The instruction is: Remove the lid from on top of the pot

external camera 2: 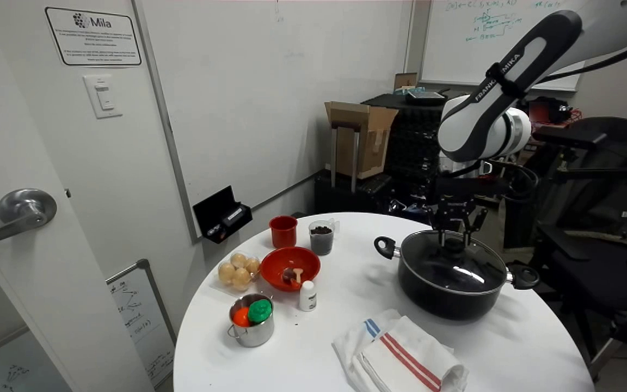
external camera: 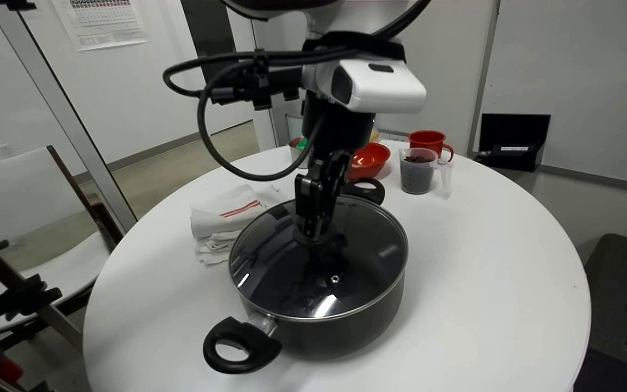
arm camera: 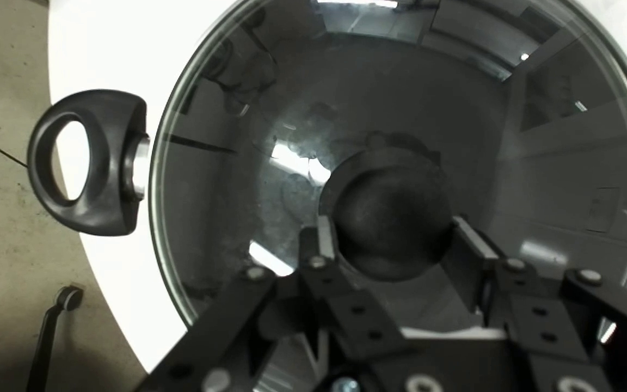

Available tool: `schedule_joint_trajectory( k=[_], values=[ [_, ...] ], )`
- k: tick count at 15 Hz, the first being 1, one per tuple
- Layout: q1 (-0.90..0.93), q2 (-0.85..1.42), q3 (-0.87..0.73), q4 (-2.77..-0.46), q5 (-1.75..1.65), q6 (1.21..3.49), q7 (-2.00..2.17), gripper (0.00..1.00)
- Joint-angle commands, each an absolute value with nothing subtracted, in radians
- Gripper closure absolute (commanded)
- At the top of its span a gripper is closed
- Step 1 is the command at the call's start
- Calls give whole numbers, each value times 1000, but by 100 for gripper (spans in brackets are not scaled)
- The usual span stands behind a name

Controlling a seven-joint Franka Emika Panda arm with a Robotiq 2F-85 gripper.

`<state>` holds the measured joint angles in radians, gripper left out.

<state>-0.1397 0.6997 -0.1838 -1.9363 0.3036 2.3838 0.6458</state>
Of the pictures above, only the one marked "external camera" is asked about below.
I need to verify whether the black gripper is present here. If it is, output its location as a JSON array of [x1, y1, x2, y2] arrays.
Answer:
[[295, 92, 379, 242]]

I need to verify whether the grey metal frame pole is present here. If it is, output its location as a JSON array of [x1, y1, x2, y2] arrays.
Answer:
[[0, 0, 142, 235]]

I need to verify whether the red cup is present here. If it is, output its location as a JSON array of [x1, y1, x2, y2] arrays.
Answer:
[[407, 129, 458, 166]]

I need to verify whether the red bowl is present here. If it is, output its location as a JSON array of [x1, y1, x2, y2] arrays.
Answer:
[[347, 139, 395, 183]]

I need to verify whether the glass lid with black knob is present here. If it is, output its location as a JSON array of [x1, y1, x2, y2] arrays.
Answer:
[[227, 196, 409, 325]]

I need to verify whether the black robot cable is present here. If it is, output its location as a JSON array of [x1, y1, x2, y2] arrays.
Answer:
[[161, 46, 331, 183]]

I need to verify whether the open black case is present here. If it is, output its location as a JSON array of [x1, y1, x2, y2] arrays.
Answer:
[[474, 112, 553, 174]]

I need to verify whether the black cooking pot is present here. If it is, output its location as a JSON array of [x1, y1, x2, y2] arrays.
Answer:
[[203, 177, 411, 376]]

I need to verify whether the paper sheet on wall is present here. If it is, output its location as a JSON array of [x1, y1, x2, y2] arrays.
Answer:
[[51, 0, 150, 52]]

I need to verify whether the black tripod stand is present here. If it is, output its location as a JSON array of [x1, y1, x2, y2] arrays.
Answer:
[[0, 144, 127, 350]]

